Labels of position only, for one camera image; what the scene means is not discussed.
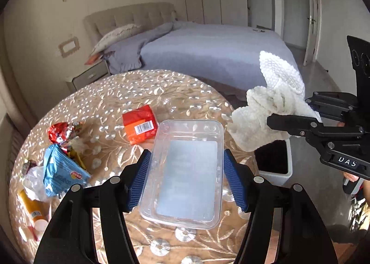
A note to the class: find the person's right hand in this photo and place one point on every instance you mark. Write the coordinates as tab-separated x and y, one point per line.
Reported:
350	177

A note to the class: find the pale ruffled pillow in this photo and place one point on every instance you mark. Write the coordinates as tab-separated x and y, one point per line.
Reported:
115	37

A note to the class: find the grey nightstand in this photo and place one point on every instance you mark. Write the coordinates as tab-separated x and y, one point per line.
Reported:
86	77

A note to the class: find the white bin with black liner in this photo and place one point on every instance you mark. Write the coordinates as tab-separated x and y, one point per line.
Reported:
286	178

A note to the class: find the white red wrapper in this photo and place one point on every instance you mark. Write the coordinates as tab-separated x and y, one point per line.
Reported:
29	232

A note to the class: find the orange yellow snack packet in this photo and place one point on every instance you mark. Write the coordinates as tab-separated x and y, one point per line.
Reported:
75	155

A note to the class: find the white paper towel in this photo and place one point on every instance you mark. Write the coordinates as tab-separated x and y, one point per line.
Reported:
277	84

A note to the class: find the blue snack packet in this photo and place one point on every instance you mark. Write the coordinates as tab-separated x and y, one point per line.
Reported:
60	174

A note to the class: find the embroidered beige tablecloth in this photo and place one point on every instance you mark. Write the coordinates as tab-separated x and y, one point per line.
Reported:
115	93

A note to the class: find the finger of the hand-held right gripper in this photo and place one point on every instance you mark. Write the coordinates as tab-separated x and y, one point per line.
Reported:
329	100
289	124

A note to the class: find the red foil snack bag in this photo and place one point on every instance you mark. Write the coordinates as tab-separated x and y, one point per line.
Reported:
59	134

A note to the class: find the wall switch plate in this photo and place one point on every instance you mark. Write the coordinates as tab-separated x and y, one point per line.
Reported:
68	47

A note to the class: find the dark wrapper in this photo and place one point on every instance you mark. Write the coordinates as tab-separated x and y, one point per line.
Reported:
29	165

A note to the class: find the orange red packet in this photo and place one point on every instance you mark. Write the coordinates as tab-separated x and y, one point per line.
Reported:
138	125

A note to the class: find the clear plastic tray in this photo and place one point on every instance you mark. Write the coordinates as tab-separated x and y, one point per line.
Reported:
188	177

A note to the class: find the beige tufted headboard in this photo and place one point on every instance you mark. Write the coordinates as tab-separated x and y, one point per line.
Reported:
130	15

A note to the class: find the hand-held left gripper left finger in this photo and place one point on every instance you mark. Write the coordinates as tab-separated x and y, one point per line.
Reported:
140	178

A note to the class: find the bed with lilac sheet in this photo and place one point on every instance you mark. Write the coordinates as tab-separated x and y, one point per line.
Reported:
219	53

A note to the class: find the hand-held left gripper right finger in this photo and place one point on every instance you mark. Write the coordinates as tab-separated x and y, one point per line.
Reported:
235	183

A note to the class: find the clear plastic bag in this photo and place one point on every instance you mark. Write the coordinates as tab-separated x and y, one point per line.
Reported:
34	183

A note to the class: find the lilac ruffled blanket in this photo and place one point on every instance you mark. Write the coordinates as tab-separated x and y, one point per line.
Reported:
130	50

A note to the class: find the yellow tube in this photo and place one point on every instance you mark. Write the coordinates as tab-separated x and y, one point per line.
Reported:
31	207

